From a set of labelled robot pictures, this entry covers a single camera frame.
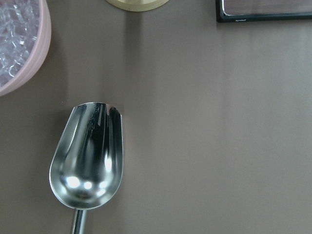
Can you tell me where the pink bowl with ice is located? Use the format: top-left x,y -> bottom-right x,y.
0,0 -> 51,96

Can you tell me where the wooden stand with round base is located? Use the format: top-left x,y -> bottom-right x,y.
107,0 -> 169,12

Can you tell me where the black framed tray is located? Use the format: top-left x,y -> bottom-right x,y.
215,0 -> 312,23

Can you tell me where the steel scoop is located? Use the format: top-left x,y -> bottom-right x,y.
49,102 -> 123,234

